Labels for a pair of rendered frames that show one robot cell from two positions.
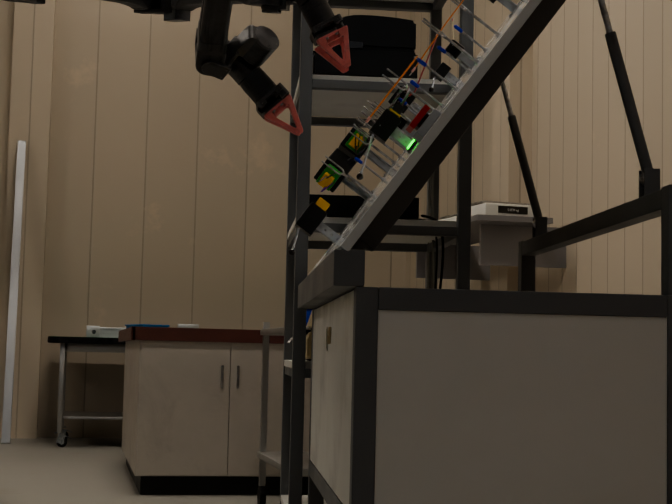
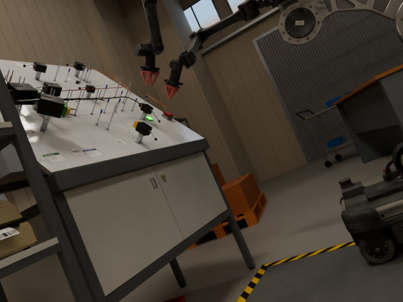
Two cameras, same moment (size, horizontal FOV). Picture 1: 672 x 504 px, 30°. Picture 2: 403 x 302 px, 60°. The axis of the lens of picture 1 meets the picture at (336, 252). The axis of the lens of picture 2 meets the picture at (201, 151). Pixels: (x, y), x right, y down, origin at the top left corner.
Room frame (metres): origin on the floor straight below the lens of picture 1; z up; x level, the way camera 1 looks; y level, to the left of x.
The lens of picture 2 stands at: (4.08, 1.14, 0.65)
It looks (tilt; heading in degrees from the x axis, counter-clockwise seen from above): 4 degrees up; 213
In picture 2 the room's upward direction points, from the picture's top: 24 degrees counter-clockwise
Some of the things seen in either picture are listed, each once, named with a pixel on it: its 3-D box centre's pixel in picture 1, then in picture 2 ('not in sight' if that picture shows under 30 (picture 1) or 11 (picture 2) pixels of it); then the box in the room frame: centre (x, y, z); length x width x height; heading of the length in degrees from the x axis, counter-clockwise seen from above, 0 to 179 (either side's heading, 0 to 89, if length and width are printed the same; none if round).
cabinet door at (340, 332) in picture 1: (341, 395); (194, 190); (2.50, -0.02, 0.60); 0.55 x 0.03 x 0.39; 5
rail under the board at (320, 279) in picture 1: (324, 285); (152, 158); (2.77, 0.02, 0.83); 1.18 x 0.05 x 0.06; 5
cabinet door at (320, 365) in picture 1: (322, 387); (131, 220); (3.04, 0.03, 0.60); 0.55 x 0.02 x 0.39; 5
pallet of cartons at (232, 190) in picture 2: not in sight; (219, 194); (0.54, -1.12, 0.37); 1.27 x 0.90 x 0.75; 13
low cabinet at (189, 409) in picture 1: (323, 406); not in sight; (6.91, 0.05, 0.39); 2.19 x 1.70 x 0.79; 102
